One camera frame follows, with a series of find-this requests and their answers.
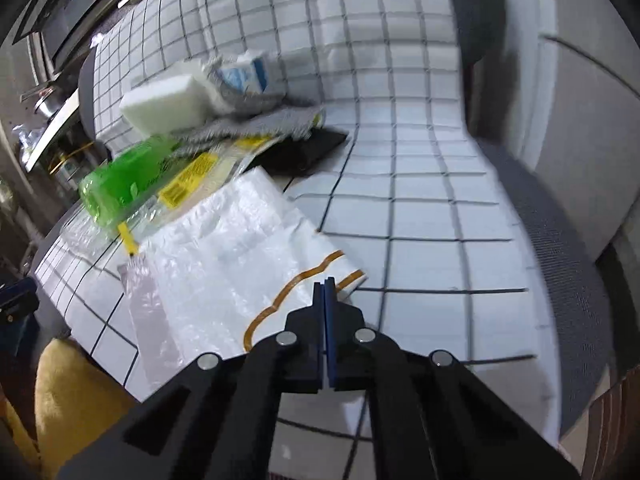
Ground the white checked blanket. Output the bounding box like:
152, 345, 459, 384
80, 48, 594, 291
32, 0, 562, 461

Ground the brown cardboard box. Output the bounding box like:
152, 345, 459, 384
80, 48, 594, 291
584, 374, 640, 480

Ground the white counter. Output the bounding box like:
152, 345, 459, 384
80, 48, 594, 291
22, 89, 84, 172

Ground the blue box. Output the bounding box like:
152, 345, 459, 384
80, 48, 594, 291
0, 277, 41, 357

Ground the white plastic bag orange trim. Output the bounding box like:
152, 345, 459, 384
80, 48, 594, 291
117, 167, 369, 367

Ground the black flat pouch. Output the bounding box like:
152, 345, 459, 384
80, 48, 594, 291
254, 127, 351, 179

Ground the grey fuzzy cloth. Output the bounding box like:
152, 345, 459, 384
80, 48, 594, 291
172, 57, 327, 150

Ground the clear bag with yellow labels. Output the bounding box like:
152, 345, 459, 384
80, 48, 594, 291
60, 134, 281, 257

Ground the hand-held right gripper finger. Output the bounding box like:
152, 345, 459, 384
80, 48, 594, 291
57, 280, 326, 480
324, 277, 583, 480

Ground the black television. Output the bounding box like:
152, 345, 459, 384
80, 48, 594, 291
12, 0, 132, 77

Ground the metal pot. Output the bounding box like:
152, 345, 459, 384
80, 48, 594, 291
32, 87, 62, 117

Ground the white foam sponge block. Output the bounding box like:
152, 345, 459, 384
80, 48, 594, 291
119, 74, 214, 137

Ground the yellow cushion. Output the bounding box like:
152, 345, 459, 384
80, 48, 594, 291
0, 337, 137, 480

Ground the blue and white carton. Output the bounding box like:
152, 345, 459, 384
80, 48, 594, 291
220, 51, 284, 97

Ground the white cabinet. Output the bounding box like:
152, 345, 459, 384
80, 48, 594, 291
515, 0, 640, 263

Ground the green plastic bottle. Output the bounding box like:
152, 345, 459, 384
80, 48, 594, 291
78, 135, 189, 227

